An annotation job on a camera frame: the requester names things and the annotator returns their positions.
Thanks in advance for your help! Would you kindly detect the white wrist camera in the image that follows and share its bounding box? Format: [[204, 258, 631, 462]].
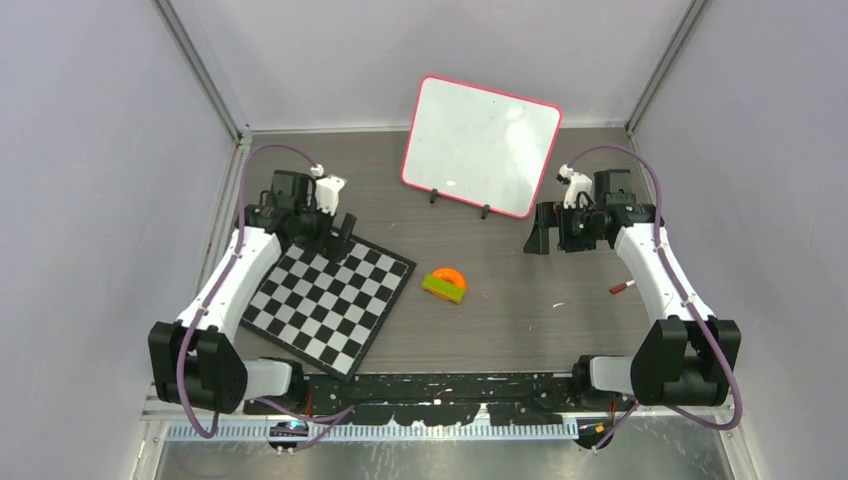
[[310, 164, 347, 216], [556, 165, 593, 209]]

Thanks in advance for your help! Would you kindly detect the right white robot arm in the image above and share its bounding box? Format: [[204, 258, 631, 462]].
[[523, 166, 741, 411]]

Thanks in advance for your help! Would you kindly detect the white marker pen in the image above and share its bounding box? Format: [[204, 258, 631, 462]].
[[609, 279, 635, 295]]

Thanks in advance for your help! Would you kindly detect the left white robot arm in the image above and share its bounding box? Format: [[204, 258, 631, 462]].
[[148, 167, 356, 414]]

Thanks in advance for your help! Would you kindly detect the black white checkerboard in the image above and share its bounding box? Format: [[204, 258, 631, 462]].
[[241, 235, 417, 382]]

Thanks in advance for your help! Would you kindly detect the pink framed whiteboard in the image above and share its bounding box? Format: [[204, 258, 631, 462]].
[[400, 75, 563, 219]]

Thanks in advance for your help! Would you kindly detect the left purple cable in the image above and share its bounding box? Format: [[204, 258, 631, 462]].
[[174, 142, 356, 453]]

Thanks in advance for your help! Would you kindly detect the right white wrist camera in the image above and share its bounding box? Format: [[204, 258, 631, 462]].
[[556, 165, 593, 209]]

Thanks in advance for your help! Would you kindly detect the aluminium front rail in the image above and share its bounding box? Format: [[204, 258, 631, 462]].
[[140, 394, 737, 444]]

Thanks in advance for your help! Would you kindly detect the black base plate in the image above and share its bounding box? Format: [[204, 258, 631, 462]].
[[272, 372, 633, 426]]

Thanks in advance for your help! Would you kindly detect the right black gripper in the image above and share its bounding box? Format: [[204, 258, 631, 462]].
[[525, 201, 606, 254]]

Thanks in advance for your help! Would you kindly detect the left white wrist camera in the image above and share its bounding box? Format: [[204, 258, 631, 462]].
[[310, 164, 347, 216]]

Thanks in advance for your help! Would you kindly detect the orange green toy block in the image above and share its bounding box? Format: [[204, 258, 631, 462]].
[[421, 268, 467, 305]]

